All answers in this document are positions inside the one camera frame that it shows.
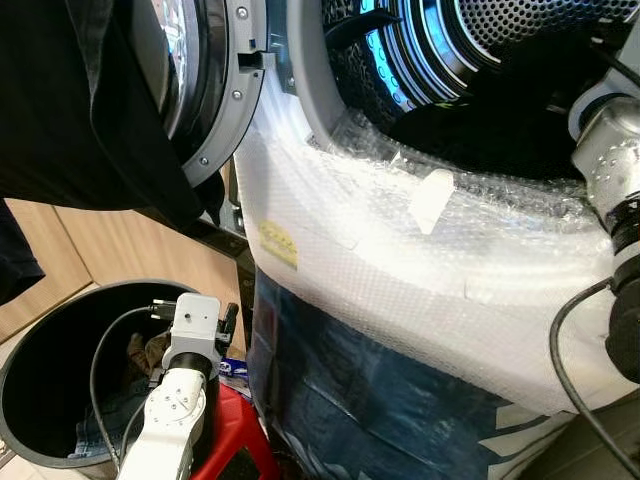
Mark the grey rubber door gasket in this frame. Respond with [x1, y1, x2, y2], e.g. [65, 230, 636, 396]
[287, 0, 401, 151]

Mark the light wooden cabinet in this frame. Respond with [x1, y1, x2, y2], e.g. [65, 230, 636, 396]
[0, 200, 246, 341]

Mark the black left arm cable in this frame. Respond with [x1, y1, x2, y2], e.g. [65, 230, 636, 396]
[88, 300, 181, 473]

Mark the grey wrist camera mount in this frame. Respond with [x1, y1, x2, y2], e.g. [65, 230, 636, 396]
[615, 15, 640, 96]
[163, 293, 223, 376]

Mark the brown cloth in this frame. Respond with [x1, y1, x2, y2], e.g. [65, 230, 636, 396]
[125, 330, 171, 376]

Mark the red plastic stool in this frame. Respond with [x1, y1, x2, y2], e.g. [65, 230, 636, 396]
[190, 385, 281, 480]

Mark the blue white plastic package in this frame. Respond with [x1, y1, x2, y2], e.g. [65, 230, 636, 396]
[215, 355, 251, 386]

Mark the blue denim garment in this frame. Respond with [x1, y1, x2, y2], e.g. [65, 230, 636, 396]
[65, 385, 151, 461]

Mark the clear bubble wrap sheet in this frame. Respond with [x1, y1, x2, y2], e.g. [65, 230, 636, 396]
[232, 70, 640, 416]

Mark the black round laundry bin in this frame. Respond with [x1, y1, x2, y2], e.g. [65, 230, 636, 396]
[0, 278, 236, 469]

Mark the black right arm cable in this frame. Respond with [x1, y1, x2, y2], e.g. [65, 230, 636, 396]
[548, 278, 640, 479]

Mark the yellow sticker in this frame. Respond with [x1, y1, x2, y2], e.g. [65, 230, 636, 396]
[258, 220, 301, 269]

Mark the grey round washer door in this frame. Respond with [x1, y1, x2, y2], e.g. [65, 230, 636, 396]
[130, 0, 269, 189]

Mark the plain black hanging garment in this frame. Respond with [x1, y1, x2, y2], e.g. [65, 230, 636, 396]
[0, 0, 226, 306]

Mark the dark blue plastic film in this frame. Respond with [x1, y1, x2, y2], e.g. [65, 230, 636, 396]
[245, 270, 591, 480]

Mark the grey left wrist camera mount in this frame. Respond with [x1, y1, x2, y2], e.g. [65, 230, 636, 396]
[163, 293, 223, 376]

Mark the white tape piece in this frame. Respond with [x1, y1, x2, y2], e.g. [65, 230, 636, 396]
[408, 168, 458, 236]

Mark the black garment with yellow print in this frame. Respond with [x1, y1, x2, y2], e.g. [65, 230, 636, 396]
[385, 85, 601, 181]

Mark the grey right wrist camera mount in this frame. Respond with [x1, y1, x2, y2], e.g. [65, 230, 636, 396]
[615, 15, 640, 96]

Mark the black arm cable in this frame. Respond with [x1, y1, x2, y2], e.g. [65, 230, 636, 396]
[88, 300, 181, 473]
[548, 278, 640, 479]

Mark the white front-load washing machine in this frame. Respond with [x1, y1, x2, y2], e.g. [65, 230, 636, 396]
[230, 0, 640, 480]

